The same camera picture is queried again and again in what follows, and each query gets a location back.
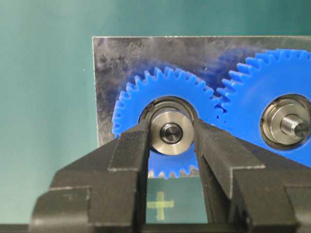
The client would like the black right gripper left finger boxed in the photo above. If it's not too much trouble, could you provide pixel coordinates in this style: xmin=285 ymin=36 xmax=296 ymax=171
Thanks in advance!
xmin=29 ymin=120 xmax=150 ymax=233

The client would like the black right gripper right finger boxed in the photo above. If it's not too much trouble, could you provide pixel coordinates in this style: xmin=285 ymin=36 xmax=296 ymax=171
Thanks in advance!
xmin=194 ymin=118 xmax=311 ymax=233

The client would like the threaded steel shaft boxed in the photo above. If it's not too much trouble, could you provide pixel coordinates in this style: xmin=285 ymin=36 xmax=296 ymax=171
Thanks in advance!
xmin=280 ymin=114 xmax=310 ymax=139

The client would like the steel shaft with washer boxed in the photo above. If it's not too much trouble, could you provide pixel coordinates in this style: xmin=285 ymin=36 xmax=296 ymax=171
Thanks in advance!
xmin=160 ymin=122 xmax=183 ymax=144

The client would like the yellow tape cross marker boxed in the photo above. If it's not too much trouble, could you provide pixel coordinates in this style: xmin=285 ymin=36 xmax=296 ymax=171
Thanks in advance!
xmin=147 ymin=191 xmax=174 ymax=221

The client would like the blue plastic gear right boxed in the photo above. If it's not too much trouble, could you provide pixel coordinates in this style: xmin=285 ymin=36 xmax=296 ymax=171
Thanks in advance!
xmin=217 ymin=49 xmax=311 ymax=166

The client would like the blue plastic gear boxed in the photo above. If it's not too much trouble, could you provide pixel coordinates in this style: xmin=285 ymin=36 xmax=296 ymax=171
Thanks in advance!
xmin=112 ymin=67 xmax=223 ymax=179
xmin=217 ymin=49 xmax=311 ymax=166

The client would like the blue plastic gear left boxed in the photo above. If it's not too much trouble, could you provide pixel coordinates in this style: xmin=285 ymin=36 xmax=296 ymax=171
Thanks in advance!
xmin=112 ymin=67 xmax=223 ymax=179

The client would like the grey metal base plate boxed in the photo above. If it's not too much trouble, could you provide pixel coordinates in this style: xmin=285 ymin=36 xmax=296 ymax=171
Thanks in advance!
xmin=93 ymin=36 xmax=311 ymax=145

